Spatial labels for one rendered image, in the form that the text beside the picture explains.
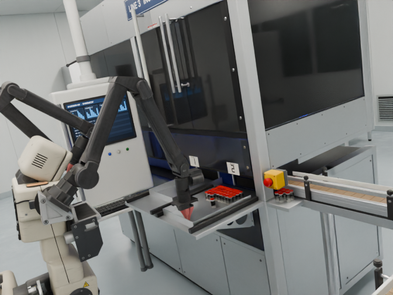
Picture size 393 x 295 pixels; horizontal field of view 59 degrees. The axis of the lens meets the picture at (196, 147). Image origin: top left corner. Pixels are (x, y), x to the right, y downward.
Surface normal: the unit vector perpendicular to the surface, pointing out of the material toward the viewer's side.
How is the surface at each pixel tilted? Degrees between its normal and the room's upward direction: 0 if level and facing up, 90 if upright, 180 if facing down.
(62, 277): 90
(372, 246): 90
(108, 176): 90
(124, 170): 90
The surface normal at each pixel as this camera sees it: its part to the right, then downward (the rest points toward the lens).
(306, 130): 0.58, 0.07
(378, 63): -0.79, 0.27
